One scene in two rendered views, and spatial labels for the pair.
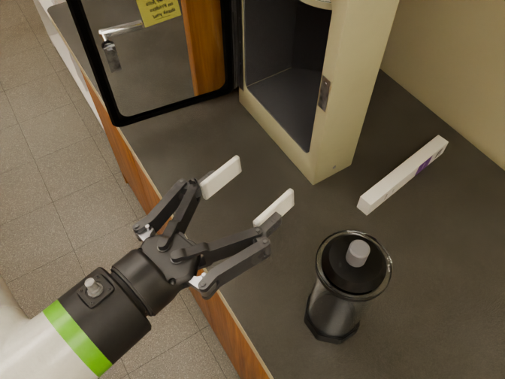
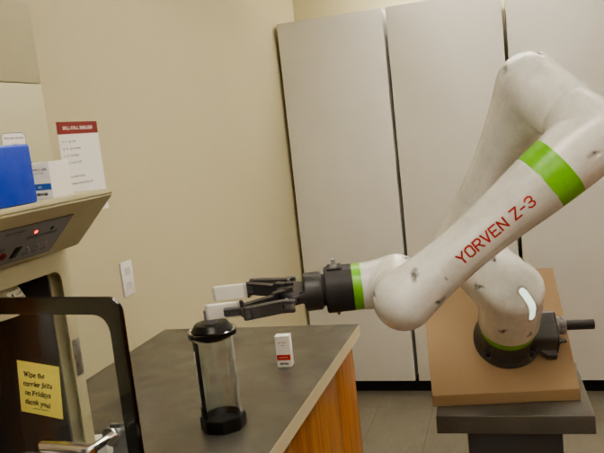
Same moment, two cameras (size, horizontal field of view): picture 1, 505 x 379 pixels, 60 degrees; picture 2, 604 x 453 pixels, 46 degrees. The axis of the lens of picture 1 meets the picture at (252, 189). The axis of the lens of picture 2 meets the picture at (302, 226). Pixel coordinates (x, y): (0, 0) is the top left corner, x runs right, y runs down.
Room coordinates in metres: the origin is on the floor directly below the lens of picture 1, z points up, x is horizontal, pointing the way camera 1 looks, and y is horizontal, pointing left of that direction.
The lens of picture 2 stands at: (1.10, 1.15, 1.57)
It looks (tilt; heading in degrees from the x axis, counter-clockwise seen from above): 8 degrees down; 229
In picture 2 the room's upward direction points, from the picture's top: 6 degrees counter-clockwise
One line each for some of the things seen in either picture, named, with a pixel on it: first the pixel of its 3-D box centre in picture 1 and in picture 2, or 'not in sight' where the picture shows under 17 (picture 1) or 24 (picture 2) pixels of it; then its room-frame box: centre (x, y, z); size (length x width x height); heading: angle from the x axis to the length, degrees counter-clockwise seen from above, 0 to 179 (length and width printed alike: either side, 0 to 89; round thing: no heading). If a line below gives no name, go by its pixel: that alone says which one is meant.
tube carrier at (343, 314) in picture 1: (341, 291); (217, 375); (0.28, -0.14, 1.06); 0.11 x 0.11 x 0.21
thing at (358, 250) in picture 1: (355, 259); (211, 324); (0.28, -0.14, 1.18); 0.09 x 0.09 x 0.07
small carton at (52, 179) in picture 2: not in sight; (48, 179); (0.63, -0.03, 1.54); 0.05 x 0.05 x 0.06; 27
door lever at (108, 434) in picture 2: not in sight; (77, 443); (0.76, 0.26, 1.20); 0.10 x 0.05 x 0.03; 115
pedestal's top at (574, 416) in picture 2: not in sight; (510, 395); (-0.25, 0.26, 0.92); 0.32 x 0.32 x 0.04; 34
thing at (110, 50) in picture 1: (112, 58); not in sight; (0.71, 0.28, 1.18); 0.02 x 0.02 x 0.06; 25
